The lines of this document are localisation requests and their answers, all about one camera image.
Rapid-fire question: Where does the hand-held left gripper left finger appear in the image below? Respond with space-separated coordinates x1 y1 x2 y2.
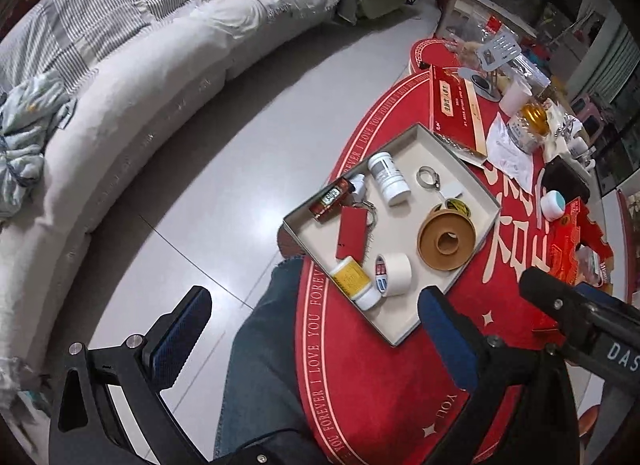
47 286 213 465

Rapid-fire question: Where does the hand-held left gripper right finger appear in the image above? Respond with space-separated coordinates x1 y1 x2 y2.
419 287 581 465

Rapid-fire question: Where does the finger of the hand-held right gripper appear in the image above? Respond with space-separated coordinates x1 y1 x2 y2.
519 267 598 333
575 284 640 328

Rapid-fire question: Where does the grey shallow box tray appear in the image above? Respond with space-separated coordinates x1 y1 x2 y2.
282 124 502 347

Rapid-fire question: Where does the masking tape roll striped core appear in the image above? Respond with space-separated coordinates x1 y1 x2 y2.
375 252 413 298

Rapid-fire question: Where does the brown ring disc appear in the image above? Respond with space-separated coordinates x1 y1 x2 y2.
417 210 451 268
424 215 477 271

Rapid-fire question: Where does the yellowish tape roll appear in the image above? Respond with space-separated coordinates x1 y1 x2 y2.
440 198 473 220

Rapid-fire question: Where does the red card holder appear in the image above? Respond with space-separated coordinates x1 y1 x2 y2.
334 206 371 260

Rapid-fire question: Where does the metal key ring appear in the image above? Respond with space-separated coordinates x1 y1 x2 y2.
350 198 379 227

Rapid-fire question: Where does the metal hose clamp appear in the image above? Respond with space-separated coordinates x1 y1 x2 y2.
416 166 445 191

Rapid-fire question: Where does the white bottle grey label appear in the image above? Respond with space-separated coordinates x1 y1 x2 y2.
367 152 412 207

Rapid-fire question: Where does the dark patterned lighter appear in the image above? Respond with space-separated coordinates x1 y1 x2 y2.
309 178 357 220

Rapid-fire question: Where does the red cardboard box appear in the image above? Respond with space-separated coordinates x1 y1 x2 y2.
532 198 616 336

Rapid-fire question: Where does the red round table mat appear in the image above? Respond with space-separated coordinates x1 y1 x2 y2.
295 38 618 465

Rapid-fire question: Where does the person's left leg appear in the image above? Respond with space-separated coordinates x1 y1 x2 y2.
215 255 321 461

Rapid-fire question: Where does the white cream jar teal lid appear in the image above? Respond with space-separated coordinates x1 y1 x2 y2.
541 190 567 222

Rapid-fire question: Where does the black box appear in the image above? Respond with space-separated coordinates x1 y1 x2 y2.
542 155 592 203

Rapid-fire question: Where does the crumpled white paper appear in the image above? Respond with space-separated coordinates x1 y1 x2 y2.
485 112 538 191

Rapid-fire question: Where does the glass jar gold lid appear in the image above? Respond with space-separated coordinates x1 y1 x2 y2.
507 102 551 152

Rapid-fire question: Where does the pink stool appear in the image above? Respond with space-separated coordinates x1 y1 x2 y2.
570 95 601 131

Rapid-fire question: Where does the white cup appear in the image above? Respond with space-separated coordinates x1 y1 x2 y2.
500 79 533 116

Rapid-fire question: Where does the red flat gift box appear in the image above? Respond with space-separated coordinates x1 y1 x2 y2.
430 65 488 166

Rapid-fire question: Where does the crumpled blue cloth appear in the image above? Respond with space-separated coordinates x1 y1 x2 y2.
0 70 76 218

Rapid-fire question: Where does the metal slotted stand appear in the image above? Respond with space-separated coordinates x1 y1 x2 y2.
475 30 523 71

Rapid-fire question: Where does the white covered sofa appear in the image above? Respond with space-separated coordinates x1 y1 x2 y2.
0 0 361 411

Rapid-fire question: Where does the striped grey blanket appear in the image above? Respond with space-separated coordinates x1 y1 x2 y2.
0 0 241 91

